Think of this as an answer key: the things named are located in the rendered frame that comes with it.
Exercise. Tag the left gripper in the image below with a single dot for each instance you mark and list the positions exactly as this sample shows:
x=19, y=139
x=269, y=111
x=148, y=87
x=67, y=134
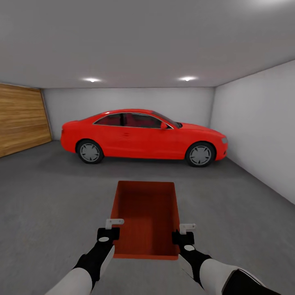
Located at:
x=115, y=232

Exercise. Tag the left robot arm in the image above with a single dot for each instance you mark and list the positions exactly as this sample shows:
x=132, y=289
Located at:
x=90, y=267

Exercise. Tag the car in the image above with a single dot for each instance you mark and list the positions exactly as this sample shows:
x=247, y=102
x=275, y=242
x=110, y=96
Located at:
x=142, y=134

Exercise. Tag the storage box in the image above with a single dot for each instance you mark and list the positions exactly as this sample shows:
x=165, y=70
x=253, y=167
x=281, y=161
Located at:
x=150, y=212

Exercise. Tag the garage door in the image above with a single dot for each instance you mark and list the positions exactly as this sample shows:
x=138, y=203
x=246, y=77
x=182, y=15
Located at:
x=23, y=119

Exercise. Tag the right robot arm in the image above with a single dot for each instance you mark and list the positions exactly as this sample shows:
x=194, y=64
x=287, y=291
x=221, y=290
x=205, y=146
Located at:
x=214, y=277

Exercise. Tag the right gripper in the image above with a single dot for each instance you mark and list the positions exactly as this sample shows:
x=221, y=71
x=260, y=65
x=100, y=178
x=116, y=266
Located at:
x=177, y=237

